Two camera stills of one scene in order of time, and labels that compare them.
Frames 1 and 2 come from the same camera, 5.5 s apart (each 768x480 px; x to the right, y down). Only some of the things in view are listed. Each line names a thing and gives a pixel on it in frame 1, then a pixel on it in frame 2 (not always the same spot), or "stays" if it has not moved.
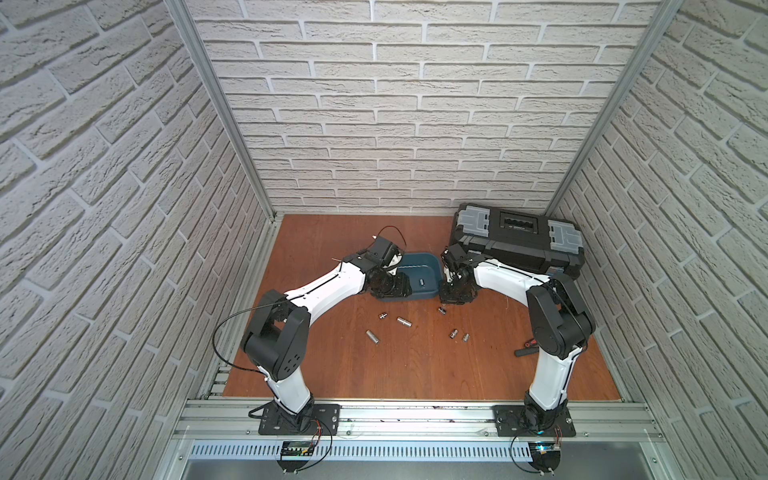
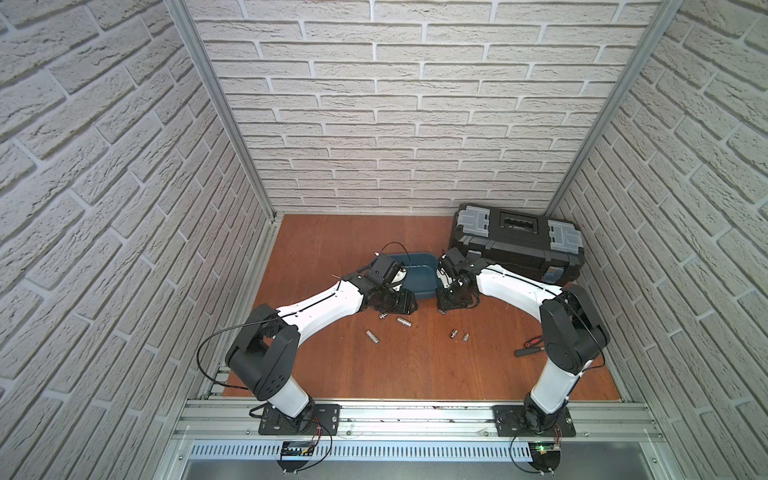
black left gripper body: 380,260 -> 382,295
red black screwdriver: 530,347 stays
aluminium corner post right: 650,38 stays
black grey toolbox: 518,235 stays
